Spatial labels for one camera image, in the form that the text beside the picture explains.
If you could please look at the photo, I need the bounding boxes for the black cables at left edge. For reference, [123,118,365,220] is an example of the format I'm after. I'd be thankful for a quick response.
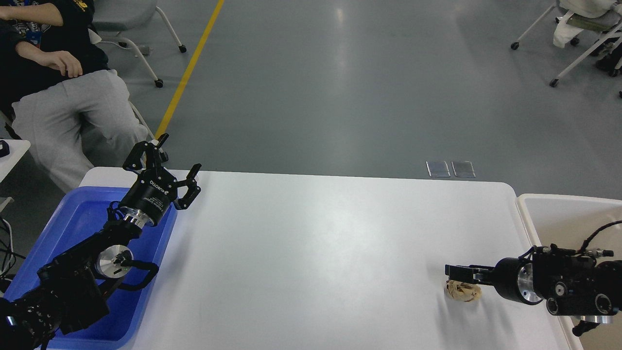
[0,214,27,295]

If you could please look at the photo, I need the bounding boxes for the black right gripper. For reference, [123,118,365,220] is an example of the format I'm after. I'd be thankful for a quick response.
[445,258,543,306]

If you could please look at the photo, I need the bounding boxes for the metal floor plate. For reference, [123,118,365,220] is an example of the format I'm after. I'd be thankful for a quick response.
[426,161,451,178]
[451,161,476,178]

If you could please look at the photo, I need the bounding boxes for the right metal floor plate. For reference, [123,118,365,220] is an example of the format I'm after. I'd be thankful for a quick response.
[451,161,476,178]

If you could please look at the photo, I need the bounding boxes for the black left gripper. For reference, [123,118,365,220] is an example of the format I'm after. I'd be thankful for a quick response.
[119,134,202,227]

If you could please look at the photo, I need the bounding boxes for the brown paper ball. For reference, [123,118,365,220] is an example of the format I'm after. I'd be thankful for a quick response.
[445,280,482,303]

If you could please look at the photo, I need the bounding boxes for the white rolling chair left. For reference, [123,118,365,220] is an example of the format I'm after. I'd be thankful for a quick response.
[90,0,187,139]

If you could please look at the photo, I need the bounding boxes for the blue plastic bin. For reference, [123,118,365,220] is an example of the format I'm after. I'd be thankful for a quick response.
[4,186,177,350]

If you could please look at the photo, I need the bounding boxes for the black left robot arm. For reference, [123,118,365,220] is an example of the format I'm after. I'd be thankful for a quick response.
[1,133,201,350]

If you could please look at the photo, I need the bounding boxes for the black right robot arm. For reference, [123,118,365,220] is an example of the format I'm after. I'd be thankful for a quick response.
[445,221,622,337]

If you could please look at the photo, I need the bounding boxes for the white rolling chair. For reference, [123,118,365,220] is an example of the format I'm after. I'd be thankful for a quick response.
[90,0,187,139]
[510,0,621,88]

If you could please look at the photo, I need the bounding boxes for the beige plastic bin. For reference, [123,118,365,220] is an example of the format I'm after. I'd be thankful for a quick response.
[516,193,622,350]

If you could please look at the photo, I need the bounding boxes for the white side table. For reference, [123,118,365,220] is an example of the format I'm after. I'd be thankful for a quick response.
[0,139,31,182]

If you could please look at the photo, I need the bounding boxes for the white rolling chair right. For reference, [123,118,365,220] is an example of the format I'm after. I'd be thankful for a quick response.
[510,0,621,88]

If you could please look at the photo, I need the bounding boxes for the left metal floor plate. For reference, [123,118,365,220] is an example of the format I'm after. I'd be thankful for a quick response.
[426,161,451,178]

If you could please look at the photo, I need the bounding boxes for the seated person in black top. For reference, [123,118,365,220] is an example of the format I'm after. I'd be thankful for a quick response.
[0,0,148,192]

